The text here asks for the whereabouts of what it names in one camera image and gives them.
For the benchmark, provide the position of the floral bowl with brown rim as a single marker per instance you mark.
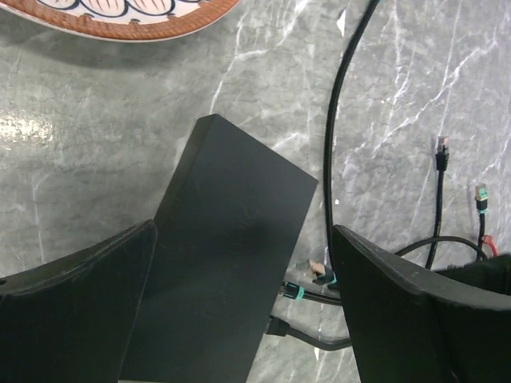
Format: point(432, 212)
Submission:
point(126, 21)

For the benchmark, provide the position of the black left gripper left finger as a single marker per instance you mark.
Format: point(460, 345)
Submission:
point(70, 320)

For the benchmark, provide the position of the black cable teal plugs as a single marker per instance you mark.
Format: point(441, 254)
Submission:
point(295, 292)

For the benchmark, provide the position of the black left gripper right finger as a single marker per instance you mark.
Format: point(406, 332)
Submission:
point(409, 324)

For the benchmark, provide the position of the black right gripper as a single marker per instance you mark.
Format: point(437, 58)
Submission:
point(490, 274)

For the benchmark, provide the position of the black network switch box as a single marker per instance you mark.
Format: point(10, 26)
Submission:
point(226, 230)

